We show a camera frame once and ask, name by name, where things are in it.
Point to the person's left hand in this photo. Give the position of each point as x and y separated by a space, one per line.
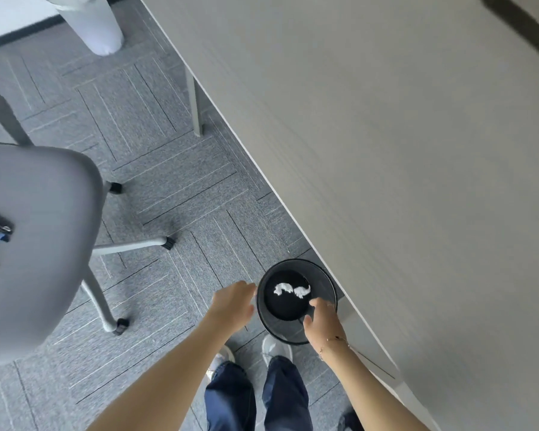
231 305

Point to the person's right hand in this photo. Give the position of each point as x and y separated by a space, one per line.
325 329

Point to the person's left fingers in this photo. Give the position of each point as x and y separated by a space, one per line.
250 296

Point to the person's right thumb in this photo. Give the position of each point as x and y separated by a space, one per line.
308 325

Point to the black mesh waste bin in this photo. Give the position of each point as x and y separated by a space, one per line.
280 309

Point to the person's right forearm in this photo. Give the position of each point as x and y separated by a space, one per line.
368 390

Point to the person's left forearm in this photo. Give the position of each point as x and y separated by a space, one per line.
161 377

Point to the crumpled white tissue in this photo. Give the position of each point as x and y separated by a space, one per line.
282 289
302 292

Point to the person's right white shoe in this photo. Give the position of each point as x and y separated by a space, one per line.
276 347

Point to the person's white shoe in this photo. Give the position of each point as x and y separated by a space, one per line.
222 356
276 347

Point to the person's left white shoe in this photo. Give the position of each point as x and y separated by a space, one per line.
222 356

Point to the person's right leg blue jeans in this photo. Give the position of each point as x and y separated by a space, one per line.
285 394

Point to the person's leg blue jeans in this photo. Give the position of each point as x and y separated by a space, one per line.
285 394
229 399

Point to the person's left leg blue jeans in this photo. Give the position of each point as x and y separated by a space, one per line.
229 399

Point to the grey table leg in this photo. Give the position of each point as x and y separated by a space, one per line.
194 103

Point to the grey chair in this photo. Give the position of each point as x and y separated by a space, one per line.
31 246

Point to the white waste bin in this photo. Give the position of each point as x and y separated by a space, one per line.
94 22

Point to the black flat object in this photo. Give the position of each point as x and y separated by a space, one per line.
521 22

